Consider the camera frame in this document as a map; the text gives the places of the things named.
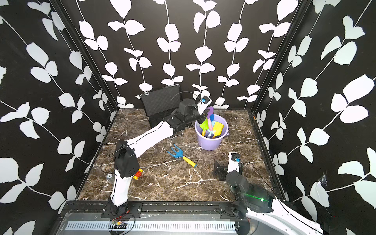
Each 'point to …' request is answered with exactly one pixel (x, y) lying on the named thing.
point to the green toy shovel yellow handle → (204, 126)
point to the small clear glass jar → (110, 177)
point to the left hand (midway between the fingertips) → (209, 105)
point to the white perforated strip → (150, 225)
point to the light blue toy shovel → (211, 132)
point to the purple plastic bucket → (212, 144)
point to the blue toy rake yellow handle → (179, 154)
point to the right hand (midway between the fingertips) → (220, 158)
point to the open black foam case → (159, 105)
